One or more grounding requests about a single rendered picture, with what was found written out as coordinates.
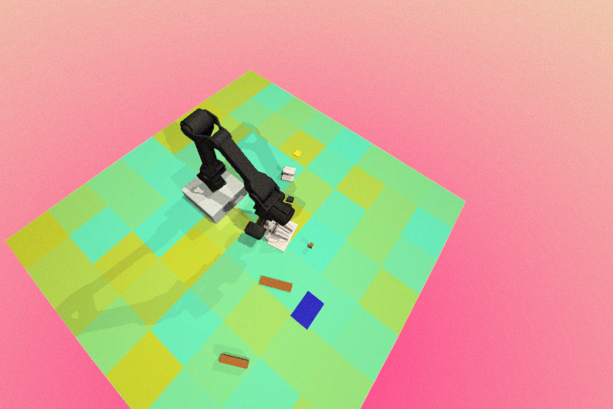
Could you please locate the blue rectangular plate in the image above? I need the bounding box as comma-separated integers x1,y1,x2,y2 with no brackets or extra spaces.
291,291,324,329

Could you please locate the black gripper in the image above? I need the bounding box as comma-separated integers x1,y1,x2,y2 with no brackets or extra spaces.
244,192,285,241

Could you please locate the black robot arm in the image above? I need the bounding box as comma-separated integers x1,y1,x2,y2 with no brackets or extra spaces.
180,108,295,226

